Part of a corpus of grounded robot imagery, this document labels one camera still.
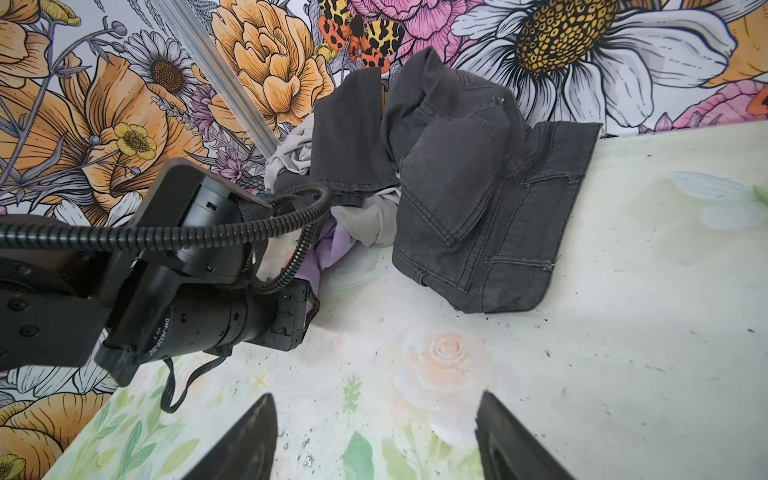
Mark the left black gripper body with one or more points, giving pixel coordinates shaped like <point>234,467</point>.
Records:
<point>213,320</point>

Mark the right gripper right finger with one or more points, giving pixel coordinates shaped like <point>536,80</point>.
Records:
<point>508,450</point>

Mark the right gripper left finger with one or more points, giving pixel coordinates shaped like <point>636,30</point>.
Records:
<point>247,450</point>

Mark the lavender purple cloth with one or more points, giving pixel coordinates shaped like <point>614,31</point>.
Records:
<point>332,244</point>

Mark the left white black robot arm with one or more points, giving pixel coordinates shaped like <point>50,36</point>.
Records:
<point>202,266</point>

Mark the light grey cloth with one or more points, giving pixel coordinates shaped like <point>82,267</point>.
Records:
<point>370,219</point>

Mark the dark grey denim shorts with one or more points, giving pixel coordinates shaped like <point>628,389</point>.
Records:
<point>485,196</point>

